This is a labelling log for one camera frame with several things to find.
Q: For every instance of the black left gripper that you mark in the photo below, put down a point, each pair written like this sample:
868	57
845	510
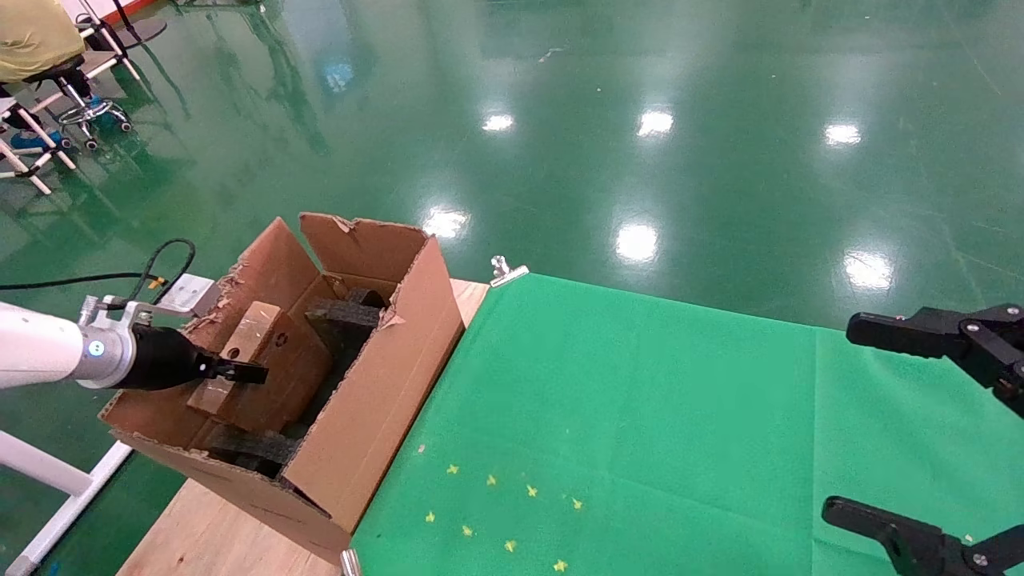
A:
164	360

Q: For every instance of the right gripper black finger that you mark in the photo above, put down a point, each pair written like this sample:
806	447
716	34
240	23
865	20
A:
960	336
920	548

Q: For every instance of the small brown cardboard box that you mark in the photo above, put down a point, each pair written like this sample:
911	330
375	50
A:
280	376

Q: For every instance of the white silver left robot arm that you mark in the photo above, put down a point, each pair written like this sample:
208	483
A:
40	344

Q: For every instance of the large open brown carton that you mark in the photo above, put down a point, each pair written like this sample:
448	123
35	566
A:
384	384

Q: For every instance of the green cloth mat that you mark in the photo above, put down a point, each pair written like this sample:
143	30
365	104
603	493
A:
680	416

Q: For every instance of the blue shoe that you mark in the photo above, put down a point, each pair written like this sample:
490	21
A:
32	141
100	104

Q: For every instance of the white pipe rack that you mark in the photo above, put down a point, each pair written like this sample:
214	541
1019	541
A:
32	124

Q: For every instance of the black round stand base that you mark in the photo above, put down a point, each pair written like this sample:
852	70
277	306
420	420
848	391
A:
148	30

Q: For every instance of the black stool with chrome base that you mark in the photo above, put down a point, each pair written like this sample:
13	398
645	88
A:
56	70

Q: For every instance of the person in olive shirt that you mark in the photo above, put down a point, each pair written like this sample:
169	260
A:
32	36

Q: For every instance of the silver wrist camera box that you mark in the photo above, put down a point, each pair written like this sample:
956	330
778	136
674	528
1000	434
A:
188	292

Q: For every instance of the white table leg frame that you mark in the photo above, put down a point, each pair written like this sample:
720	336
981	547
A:
48	472

